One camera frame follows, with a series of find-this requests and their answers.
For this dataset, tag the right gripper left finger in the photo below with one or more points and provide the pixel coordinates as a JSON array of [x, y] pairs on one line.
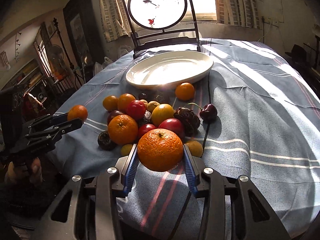
[[127, 168]]

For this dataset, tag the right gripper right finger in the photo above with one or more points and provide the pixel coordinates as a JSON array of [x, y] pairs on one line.
[[193, 174]]

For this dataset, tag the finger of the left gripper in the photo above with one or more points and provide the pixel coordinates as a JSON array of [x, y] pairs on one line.
[[47, 121], [51, 132]]

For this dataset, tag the small orange mandarin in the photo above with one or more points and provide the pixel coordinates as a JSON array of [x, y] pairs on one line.
[[77, 111]]

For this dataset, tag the medium orange mandarin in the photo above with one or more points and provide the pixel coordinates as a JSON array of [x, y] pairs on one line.
[[123, 129]]

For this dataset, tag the large orange mandarin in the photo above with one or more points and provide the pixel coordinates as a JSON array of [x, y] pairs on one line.
[[160, 150]]

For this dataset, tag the wrinkled dark passion fruit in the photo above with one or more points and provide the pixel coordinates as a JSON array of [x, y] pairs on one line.
[[189, 120]]

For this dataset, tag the red plum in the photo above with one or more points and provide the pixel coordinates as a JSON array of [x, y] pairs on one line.
[[175, 126]]

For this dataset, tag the dark red cherry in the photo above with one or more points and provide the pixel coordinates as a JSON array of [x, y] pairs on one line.
[[208, 113]]

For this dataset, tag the yellow orange citrus fruit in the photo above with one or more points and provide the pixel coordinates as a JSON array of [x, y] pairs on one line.
[[161, 113]]

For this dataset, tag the small orange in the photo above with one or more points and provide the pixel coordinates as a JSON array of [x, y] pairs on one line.
[[185, 91]]

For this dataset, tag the person's left hand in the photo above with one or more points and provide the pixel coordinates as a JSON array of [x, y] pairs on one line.
[[16, 173]]

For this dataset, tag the blue striped tablecloth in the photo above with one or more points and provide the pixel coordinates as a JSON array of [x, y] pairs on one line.
[[267, 128]]

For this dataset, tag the white oval plate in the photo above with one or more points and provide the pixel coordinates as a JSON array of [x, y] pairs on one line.
[[170, 69]]

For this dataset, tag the checkered curtain left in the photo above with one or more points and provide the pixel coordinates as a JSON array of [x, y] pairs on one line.
[[113, 19]]

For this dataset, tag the checkered curtain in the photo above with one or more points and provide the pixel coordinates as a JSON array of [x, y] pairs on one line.
[[241, 13], [113, 19]]

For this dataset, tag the round painted screen stand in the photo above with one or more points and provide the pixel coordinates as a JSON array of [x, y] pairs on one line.
[[159, 23]]

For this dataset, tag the checkered curtain right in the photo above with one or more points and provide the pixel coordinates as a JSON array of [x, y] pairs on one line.
[[241, 13]]

